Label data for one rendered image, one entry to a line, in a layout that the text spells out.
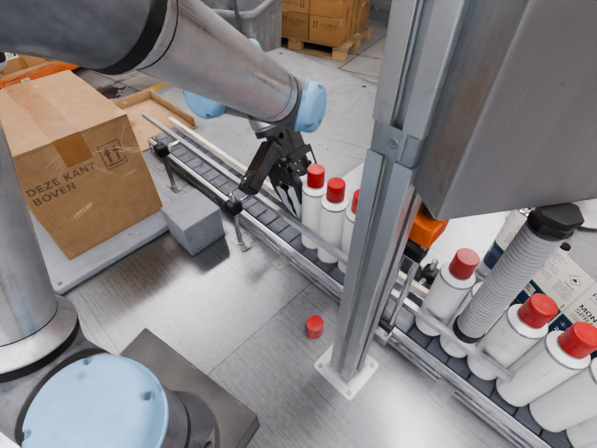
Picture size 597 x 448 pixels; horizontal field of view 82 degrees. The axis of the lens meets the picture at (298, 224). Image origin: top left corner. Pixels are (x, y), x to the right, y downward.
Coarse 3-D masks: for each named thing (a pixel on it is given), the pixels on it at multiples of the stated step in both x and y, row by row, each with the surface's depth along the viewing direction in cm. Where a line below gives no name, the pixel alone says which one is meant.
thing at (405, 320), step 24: (192, 144) 104; (192, 168) 96; (240, 192) 89; (264, 192) 89; (264, 216) 83; (288, 240) 78; (336, 264) 73; (408, 312) 66; (408, 336) 63; (456, 360) 59; (480, 384) 57; (504, 408) 54; (528, 408) 54
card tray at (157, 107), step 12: (132, 96) 128; (144, 96) 131; (156, 96) 129; (132, 108) 128; (144, 108) 128; (156, 108) 128; (168, 108) 128; (180, 108) 121; (132, 120) 122; (144, 120) 122; (168, 120) 122; (180, 120) 122; (192, 120) 118; (144, 132) 117; (156, 132) 117; (144, 144) 112
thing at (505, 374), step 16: (144, 112) 101; (160, 128) 96; (208, 160) 85; (224, 176) 83; (272, 208) 74; (320, 240) 67; (336, 256) 65; (432, 320) 56; (448, 336) 54; (480, 352) 52; (496, 368) 50
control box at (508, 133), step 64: (512, 0) 16; (576, 0) 16; (512, 64) 17; (576, 64) 18; (448, 128) 23; (512, 128) 20; (576, 128) 21; (448, 192) 24; (512, 192) 25; (576, 192) 26
